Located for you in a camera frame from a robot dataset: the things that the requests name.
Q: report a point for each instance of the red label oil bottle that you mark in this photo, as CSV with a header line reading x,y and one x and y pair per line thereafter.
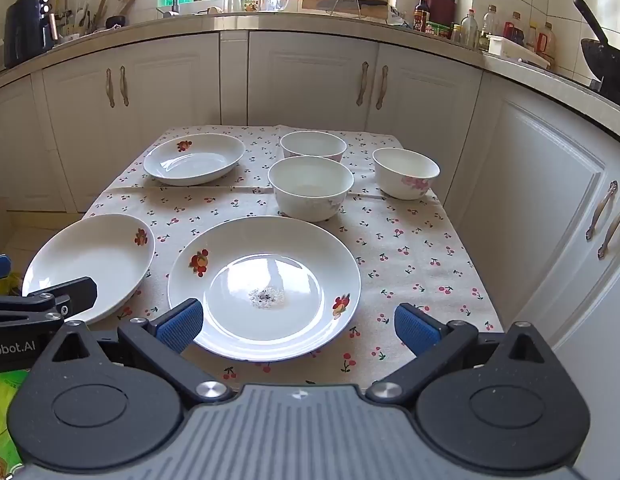
x,y
513,30

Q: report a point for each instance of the dark soy sauce bottle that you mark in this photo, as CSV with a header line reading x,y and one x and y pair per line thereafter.
x,y
421,15

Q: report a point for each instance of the green seasoning box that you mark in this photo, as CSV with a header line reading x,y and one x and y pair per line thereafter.
x,y
437,29

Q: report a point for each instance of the clear glass bottle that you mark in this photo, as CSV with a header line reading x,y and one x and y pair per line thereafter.
x,y
468,30

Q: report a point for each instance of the wooden spatula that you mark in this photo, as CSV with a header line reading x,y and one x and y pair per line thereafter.
x,y
102,7

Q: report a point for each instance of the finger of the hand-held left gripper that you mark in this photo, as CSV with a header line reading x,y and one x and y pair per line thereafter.
x,y
0,266
65,295

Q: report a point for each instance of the black wok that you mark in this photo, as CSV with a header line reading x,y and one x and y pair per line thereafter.
x,y
607,60

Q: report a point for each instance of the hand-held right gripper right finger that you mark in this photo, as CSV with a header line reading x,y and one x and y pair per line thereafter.
x,y
414,327

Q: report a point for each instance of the small yellow bottle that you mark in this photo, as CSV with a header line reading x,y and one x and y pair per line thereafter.
x,y
532,35

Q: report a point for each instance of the green yellow plastic bag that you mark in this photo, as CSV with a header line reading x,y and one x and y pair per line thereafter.
x,y
2,410

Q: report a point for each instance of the wooden brush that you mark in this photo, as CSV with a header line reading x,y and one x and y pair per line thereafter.
x,y
126,2

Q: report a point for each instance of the black air fryer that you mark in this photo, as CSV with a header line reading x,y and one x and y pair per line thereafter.
x,y
25,30

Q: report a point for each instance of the white plastic tray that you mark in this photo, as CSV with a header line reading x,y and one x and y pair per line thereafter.
x,y
514,50

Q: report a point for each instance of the small black bowl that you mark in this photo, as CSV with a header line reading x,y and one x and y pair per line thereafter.
x,y
116,22

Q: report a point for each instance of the white fruit print plate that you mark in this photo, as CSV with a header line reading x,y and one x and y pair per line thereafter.
x,y
290,240
85,255
200,160

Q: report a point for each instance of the large yellow oil bottle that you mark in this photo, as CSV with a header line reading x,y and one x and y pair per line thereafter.
x,y
546,42

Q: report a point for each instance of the cherry print tablecloth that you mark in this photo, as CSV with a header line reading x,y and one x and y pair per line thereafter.
x,y
414,260

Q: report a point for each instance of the tall clear oil bottle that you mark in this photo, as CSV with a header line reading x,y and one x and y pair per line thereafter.
x,y
489,25

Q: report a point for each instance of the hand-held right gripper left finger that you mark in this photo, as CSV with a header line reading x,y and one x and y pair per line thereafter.
x,y
180,325

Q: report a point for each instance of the white pink flower bowl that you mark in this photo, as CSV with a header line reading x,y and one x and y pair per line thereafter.
x,y
305,207
399,180
315,142

